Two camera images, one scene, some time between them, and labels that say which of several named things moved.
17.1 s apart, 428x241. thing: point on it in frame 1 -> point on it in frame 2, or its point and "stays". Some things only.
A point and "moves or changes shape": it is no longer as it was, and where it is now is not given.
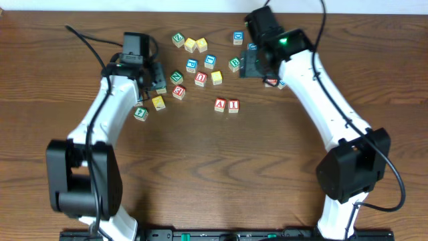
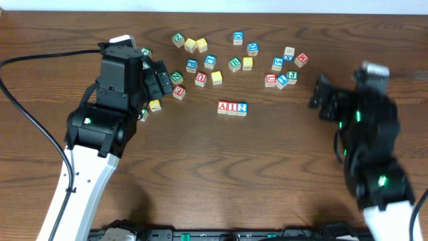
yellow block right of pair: [201, 44] stays
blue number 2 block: [139, 103] moves or changes shape
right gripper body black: [249, 61] -> [336, 108]
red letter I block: [233, 106] stays
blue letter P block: [191, 65] stays
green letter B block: [234, 64] stays
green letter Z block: [178, 39] stays
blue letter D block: [238, 37] stays
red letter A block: [220, 104] moves or changes shape
